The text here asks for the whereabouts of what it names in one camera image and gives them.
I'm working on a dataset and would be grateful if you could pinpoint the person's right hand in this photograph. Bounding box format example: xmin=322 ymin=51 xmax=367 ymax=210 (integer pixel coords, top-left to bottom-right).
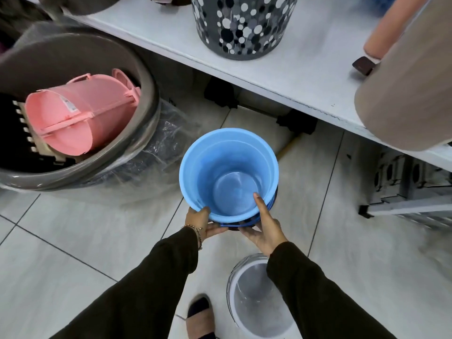
xmin=238 ymin=193 xmax=289 ymax=258

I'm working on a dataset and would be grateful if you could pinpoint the person's left hand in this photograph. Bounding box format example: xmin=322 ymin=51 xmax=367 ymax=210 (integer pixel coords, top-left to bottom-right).
xmin=185 ymin=206 xmax=229 ymax=240

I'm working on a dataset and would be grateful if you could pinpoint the blue plastic bucket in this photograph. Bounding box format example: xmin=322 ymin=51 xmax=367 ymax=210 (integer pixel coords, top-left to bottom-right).
xmin=179 ymin=128 xmax=280 ymax=228

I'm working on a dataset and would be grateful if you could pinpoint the person's right forearm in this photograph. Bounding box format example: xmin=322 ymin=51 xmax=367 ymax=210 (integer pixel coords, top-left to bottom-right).
xmin=266 ymin=241 xmax=398 ymax=339

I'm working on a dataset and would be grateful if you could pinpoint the person's left forearm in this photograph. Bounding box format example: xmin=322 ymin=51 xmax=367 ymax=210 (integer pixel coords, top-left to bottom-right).
xmin=49 ymin=226 xmax=202 ymax=339

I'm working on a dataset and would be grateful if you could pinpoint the clear plastic wrap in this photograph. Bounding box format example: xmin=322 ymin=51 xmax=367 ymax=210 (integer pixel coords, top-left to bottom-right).
xmin=81 ymin=99 xmax=198 ymax=194

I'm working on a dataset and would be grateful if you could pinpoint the white plastic bucket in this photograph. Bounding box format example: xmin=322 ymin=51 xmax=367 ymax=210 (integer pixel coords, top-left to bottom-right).
xmin=227 ymin=253 xmax=301 ymax=339

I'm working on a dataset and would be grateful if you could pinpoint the black wheeled shelf base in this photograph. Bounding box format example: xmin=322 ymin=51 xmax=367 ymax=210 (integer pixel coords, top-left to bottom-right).
xmin=203 ymin=76 xmax=318 ymax=136

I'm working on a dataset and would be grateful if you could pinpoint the person's shoe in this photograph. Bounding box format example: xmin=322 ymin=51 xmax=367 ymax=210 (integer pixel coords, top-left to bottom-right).
xmin=186 ymin=294 xmax=217 ymax=339

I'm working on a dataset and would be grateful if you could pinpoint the white shelf board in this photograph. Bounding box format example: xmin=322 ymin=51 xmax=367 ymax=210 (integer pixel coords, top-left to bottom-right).
xmin=21 ymin=0 xmax=452 ymax=171

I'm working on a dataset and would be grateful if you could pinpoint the grey metal step ladder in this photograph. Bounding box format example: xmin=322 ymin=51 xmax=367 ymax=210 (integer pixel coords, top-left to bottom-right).
xmin=359 ymin=145 xmax=452 ymax=230

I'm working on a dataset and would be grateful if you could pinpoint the pink plastic pedal bin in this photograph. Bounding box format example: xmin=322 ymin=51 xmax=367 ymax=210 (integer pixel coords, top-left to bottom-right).
xmin=25 ymin=69 xmax=142 ymax=156

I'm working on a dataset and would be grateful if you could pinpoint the large grey plastic bin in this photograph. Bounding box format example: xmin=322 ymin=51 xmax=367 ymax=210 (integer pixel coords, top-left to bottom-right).
xmin=0 ymin=26 xmax=162 ymax=193

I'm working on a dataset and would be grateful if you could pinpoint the grey bubble-print bin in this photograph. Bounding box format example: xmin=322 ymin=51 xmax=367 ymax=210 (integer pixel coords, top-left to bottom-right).
xmin=190 ymin=0 xmax=299 ymax=61

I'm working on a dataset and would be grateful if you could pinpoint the beige slotted plastic crate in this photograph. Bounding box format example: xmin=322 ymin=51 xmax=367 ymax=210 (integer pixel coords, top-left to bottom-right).
xmin=12 ymin=100 xmax=85 ymax=165

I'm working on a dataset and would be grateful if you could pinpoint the beige plastic bin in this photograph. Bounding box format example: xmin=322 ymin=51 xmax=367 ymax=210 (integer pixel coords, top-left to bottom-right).
xmin=354 ymin=0 xmax=452 ymax=152

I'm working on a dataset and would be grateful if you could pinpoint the salmon plastic bin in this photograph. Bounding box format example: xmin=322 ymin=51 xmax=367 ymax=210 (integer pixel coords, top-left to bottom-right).
xmin=364 ymin=0 xmax=433 ymax=60

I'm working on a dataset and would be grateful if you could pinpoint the gold bracelet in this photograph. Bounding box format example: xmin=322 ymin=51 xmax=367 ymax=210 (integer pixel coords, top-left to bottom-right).
xmin=182 ymin=224 xmax=203 ymax=251

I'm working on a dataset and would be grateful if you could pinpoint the wooden broom handle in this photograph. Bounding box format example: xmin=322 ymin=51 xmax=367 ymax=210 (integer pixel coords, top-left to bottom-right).
xmin=275 ymin=133 xmax=303 ymax=162

